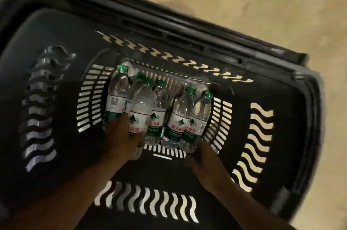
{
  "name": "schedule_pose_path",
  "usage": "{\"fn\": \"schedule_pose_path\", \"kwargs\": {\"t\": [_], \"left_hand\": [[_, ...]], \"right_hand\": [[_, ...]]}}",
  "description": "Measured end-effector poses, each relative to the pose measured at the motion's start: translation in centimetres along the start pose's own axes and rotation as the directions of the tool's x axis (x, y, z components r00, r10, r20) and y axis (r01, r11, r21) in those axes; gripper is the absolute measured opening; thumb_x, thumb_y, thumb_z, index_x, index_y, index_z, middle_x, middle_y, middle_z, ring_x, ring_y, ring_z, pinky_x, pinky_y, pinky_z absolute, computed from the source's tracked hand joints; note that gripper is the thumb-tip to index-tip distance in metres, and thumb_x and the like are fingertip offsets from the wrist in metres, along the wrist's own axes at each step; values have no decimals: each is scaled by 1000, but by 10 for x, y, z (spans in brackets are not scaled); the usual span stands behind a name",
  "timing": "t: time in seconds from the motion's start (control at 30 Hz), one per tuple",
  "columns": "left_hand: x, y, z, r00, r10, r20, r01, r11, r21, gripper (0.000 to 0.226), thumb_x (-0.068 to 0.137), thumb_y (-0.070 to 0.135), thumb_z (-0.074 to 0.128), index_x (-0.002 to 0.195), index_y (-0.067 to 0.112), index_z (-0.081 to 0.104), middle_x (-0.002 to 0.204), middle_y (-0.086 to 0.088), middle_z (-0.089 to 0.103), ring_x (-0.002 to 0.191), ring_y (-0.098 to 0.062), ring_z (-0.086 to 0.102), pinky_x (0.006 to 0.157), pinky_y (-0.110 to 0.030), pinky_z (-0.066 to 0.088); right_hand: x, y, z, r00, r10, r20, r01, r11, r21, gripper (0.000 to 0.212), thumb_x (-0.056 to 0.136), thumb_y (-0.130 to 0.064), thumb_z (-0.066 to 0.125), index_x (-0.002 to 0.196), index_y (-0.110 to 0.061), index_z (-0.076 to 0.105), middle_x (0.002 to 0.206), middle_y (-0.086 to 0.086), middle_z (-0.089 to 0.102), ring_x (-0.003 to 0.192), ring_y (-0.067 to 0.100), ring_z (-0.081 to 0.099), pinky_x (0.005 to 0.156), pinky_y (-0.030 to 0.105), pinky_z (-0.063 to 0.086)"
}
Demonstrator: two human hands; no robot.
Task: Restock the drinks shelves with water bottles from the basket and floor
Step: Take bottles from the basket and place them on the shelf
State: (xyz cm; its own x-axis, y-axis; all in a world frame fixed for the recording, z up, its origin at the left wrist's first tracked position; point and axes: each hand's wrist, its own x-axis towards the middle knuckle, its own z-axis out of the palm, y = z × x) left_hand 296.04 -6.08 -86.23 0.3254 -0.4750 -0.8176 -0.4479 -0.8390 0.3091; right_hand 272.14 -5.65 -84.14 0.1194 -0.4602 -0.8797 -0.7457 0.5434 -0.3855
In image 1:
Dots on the person's left hand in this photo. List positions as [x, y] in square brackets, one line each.
[120, 140]

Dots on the person's right hand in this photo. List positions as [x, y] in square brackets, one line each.
[208, 170]

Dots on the water bottles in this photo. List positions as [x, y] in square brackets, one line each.
[116, 94]

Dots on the black shopping basket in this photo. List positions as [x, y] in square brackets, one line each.
[284, 102]

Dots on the person's right forearm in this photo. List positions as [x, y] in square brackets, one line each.
[249, 208]

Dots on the person's left forearm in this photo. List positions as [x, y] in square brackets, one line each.
[62, 200]

